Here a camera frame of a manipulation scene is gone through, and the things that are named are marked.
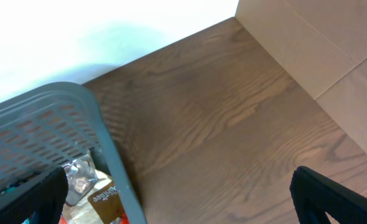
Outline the beige cardboard box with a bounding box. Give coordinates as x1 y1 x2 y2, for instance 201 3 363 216
236 0 367 153

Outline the grey plastic basket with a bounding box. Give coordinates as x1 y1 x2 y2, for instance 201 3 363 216
0 82 147 224

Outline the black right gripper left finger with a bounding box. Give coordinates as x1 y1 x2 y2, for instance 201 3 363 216
0 167 68 224

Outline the brown white snack pouch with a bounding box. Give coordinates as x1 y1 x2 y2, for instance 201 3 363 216
61 155 128 224

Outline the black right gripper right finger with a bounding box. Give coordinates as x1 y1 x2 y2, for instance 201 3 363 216
290 166 367 224

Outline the orange cracker package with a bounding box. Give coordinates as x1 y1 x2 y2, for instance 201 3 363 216
59 215 129 224

